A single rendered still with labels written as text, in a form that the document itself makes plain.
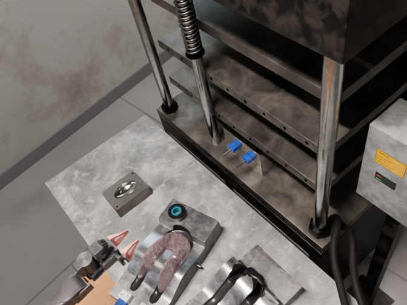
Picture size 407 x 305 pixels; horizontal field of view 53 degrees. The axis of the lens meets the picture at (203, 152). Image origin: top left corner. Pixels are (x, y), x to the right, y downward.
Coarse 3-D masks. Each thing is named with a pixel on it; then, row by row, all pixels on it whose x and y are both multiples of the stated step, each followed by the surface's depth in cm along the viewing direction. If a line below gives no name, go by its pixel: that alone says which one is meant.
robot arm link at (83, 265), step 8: (80, 256) 139; (88, 256) 139; (72, 264) 138; (80, 264) 137; (88, 264) 137; (96, 264) 141; (80, 272) 137; (88, 272) 140; (88, 288) 141; (80, 296) 140
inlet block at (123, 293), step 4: (120, 292) 173; (124, 292) 172; (120, 296) 172; (124, 296) 171; (128, 296) 171; (132, 296) 172; (120, 300) 172; (124, 300) 170; (128, 300) 171; (116, 304) 171; (120, 304) 171; (124, 304) 170
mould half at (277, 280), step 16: (256, 256) 175; (224, 272) 166; (272, 272) 169; (208, 288) 167; (240, 288) 160; (272, 288) 165; (288, 288) 164; (192, 304) 164; (224, 304) 161; (256, 304) 155; (272, 304) 154; (288, 304) 164
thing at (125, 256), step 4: (136, 240) 150; (132, 244) 148; (136, 244) 150; (124, 248) 146; (128, 248) 146; (132, 248) 150; (120, 252) 150; (124, 252) 145; (132, 252) 150; (124, 256) 146; (128, 256) 149; (132, 256) 150; (128, 260) 148
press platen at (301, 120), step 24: (168, 48) 208; (216, 48) 199; (216, 72) 188; (240, 72) 185; (264, 72) 182; (384, 72) 169; (240, 96) 177; (264, 96) 173; (288, 96) 170; (312, 96) 168; (360, 96) 163; (384, 96) 161; (288, 120) 162; (312, 120) 160; (360, 120) 156; (312, 144) 154; (336, 144) 152
